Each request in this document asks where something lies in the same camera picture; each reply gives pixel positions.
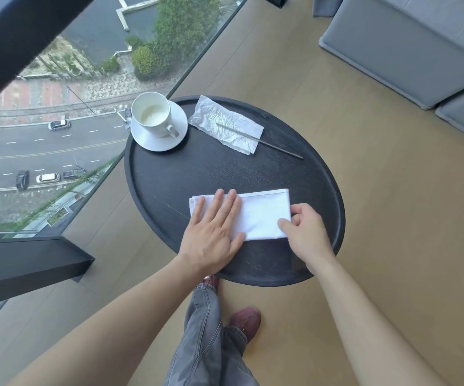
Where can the person's right hand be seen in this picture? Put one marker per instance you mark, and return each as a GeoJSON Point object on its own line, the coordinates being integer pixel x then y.
{"type": "Point", "coordinates": [310, 237]}

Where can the person's left hand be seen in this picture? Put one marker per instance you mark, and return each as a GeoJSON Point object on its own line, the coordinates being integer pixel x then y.
{"type": "Point", "coordinates": [209, 237]}

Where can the person's left little finger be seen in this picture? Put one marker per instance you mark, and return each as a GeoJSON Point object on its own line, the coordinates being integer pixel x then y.
{"type": "Point", "coordinates": [198, 209]}

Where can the person's left thumb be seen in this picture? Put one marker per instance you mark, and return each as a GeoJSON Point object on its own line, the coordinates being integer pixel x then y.
{"type": "Point", "coordinates": [238, 241]}

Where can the person's right thumb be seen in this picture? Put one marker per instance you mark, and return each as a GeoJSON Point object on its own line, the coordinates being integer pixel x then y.
{"type": "Point", "coordinates": [286, 227]}

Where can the person's left middle finger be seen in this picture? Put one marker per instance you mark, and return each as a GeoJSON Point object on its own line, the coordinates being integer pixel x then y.
{"type": "Point", "coordinates": [229, 204]}

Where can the white cloth napkin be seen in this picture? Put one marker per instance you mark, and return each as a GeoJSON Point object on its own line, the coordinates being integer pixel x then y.
{"type": "Point", "coordinates": [262, 215]}

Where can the person's left forearm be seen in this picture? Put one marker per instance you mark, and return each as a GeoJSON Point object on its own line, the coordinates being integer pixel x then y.
{"type": "Point", "coordinates": [115, 321]}

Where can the person's right forearm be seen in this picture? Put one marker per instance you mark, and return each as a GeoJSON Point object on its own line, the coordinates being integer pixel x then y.
{"type": "Point", "coordinates": [368, 329]}

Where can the black round side table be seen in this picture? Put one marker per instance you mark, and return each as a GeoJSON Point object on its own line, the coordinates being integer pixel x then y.
{"type": "Point", "coordinates": [167, 176]}

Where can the maroon left shoe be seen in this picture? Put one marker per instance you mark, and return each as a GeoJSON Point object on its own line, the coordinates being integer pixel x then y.
{"type": "Point", "coordinates": [211, 282]}

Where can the maroon shoe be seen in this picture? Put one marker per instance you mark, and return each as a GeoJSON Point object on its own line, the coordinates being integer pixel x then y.
{"type": "Point", "coordinates": [248, 321]}
{"type": "Point", "coordinates": [211, 282]}

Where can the thin metal stirring stick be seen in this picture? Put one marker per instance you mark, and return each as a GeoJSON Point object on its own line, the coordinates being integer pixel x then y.
{"type": "Point", "coordinates": [280, 149]}

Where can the white ceramic saucer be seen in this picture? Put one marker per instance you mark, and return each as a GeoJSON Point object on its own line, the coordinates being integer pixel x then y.
{"type": "Point", "coordinates": [177, 134]}

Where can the maroon right shoe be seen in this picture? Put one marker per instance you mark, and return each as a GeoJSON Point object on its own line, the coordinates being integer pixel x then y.
{"type": "Point", "coordinates": [248, 321]}

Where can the crumpled clear plastic wrapper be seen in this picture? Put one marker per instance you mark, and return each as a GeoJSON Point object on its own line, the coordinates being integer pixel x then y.
{"type": "Point", "coordinates": [219, 116]}

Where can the white ceramic cup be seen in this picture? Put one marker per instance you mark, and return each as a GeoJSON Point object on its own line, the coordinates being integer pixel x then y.
{"type": "Point", "coordinates": [153, 114]}

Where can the grey trousers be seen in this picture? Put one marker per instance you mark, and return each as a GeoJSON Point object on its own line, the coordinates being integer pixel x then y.
{"type": "Point", "coordinates": [203, 341]}

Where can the dark grey car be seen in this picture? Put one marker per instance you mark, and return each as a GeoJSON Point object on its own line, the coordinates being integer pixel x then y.
{"type": "Point", "coordinates": [73, 174]}

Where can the white car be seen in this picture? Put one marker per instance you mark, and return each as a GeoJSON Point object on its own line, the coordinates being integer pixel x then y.
{"type": "Point", "coordinates": [47, 178]}
{"type": "Point", "coordinates": [59, 124]}

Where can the round green bush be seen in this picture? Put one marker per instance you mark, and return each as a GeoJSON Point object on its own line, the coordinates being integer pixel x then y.
{"type": "Point", "coordinates": [143, 60]}

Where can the black car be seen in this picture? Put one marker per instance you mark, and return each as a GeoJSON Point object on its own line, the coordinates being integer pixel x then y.
{"type": "Point", "coordinates": [22, 180]}

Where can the black window sill ledge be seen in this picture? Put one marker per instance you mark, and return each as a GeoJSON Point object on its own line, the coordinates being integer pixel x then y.
{"type": "Point", "coordinates": [22, 265]}

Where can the green tree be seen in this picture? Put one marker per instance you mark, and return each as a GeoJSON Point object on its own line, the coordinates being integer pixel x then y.
{"type": "Point", "coordinates": [187, 20]}

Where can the grey fabric sofa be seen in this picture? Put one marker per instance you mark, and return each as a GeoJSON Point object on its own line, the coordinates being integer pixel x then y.
{"type": "Point", "coordinates": [412, 40]}

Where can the black window frame beam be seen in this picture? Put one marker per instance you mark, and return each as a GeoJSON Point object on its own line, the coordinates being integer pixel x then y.
{"type": "Point", "coordinates": [14, 44]}

